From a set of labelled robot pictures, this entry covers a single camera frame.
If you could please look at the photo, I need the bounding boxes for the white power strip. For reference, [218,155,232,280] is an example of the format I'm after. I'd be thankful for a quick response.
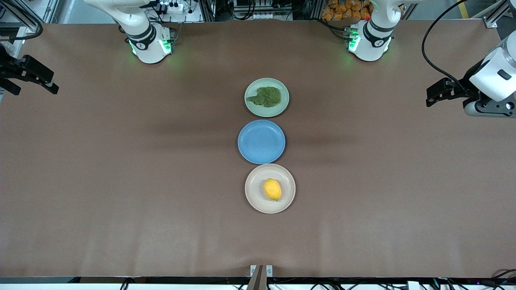
[155,1,185,15]

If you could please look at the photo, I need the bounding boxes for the blue plate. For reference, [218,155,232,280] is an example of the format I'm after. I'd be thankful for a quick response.
[237,120,286,165]

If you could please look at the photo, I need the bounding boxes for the green lettuce leaf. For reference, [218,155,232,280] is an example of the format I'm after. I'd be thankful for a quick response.
[246,86,282,108]

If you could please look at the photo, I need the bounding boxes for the beige plate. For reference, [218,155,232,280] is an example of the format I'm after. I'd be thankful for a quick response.
[245,164,296,214]

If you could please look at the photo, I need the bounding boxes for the aluminium frame profile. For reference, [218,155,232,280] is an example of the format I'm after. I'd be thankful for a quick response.
[483,0,516,29]
[0,0,41,35]

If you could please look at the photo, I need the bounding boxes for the light green plate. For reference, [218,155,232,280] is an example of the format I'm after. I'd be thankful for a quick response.
[244,78,290,118]

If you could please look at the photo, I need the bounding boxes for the orange snack bag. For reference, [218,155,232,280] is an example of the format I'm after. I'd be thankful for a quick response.
[321,0,373,21]

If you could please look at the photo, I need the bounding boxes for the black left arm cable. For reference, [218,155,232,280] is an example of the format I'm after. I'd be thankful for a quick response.
[422,0,516,87]

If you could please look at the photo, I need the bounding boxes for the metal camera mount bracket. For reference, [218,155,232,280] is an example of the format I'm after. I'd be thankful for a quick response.
[247,264,274,290]

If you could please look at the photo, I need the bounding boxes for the yellow lemon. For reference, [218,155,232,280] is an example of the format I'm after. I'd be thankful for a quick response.
[263,178,282,202]

